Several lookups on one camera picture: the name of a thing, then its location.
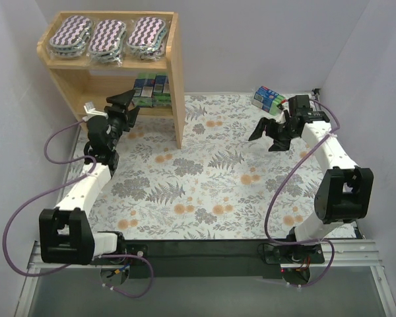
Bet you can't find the blue green sponge pack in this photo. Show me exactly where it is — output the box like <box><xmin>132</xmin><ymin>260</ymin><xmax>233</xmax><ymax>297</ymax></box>
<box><xmin>152</xmin><ymin>73</ymin><xmax>172</xmax><ymax>107</ymax></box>
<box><xmin>132</xmin><ymin>73</ymin><xmax>156</xmax><ymax>108</ymax></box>
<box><xmin>251</xmin><ymin>86</ymin><xmax>286</xmax><ymax>116</ymax></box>

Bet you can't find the pink wavy sponge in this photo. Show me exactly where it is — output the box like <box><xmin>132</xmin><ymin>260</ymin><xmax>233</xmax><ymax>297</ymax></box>
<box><xmin>125</xmin><ymin>16</ymin><xmax>168</xmax><ymax>61</ymax></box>
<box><xmin>86</xmin><ymin>19</ymin><xmax>127</xmax><ymax>66</ymax></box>
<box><xmin>48</xmin><ymin>15</ymin><xmax>94</xmax><ymax>59</ymax></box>

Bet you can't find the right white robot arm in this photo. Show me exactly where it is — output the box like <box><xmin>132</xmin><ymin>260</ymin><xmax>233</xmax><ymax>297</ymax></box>
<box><xmin>249</xmin><ymin>95</ymin><xmax>374</xmax><ymax>263</ymax></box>

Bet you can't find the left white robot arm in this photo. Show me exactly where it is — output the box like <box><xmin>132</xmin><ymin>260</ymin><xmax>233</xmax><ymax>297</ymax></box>
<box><xmin>39</xmin><ymin>89</ymin><xmax>139</xmax><ymax>265</ymax></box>

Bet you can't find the wooden two-tier shelf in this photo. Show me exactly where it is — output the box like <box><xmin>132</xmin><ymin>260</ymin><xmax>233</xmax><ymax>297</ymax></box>
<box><xmin>36</xmin><ymin>11</ymin><xmax>185</xmax><ymax>147</ymax></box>

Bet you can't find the floral patterned table mat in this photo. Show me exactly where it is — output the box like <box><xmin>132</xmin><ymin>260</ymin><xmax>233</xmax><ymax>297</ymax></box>
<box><xmin>88</xmin><ymin>94</ymin><xmax>323</xmax><ymax>240</ymax></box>

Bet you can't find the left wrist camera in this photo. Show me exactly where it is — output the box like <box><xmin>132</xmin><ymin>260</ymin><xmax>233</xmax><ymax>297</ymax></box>
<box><xmin>82</xmin><ymin>102</ymin><xmax>108</xmax><ymax>122</ymax></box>

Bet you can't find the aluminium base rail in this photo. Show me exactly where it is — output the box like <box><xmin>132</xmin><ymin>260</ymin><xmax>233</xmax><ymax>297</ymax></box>
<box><xmin>28</xmin><ymin>239</ymin><xmax>383</xmax><ymax>269</ymax></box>

